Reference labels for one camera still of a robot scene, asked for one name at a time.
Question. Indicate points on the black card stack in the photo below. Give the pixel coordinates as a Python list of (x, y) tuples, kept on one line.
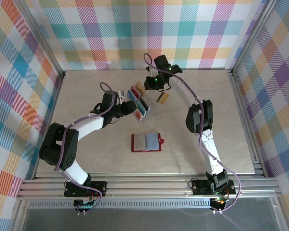
[(146, 104)]

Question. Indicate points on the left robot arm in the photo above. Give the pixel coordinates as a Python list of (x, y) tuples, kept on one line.
[(89, 125)]

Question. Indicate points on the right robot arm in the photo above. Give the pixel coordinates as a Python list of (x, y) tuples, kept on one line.
[(210, 146)]

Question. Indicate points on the aluminium corner post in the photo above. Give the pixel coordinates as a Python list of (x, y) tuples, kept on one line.
[(41, 36), (251, 36)]

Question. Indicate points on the blue VIP card stack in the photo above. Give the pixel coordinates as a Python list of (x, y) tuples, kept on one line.
[(131, 95)]

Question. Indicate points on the salmon and white card stack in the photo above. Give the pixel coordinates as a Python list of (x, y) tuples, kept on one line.
[(137, 115)]

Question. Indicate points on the aluminium side rail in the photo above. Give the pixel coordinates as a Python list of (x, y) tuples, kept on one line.
[(52, 108), (240, 101)]

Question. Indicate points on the small circuit board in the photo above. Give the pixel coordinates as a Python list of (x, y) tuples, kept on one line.
[(219, 203), (86, 205)]

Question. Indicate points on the red leather card holder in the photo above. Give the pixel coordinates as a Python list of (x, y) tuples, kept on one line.
[(144, 142)]

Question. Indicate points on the clear acrylic card stand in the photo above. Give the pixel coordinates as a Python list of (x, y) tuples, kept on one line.
[(150, 101)]

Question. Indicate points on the red card stack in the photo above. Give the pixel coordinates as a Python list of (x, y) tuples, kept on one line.
[(135, 91)]

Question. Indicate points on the aluminium front rail assembly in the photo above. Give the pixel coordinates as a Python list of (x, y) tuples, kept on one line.
[(147, 185)]

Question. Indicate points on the green AION card stack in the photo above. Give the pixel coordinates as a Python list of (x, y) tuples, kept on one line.
[(142, 108)]

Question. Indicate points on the gold card with black stripe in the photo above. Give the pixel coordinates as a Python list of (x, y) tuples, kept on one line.
[(163, 98)]

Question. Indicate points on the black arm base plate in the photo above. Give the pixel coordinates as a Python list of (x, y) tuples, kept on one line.
[(101, 186), (198, 187)]

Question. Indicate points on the aluminium frame leg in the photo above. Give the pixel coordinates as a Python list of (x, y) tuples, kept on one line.
[(280, 216), (18, 216)]

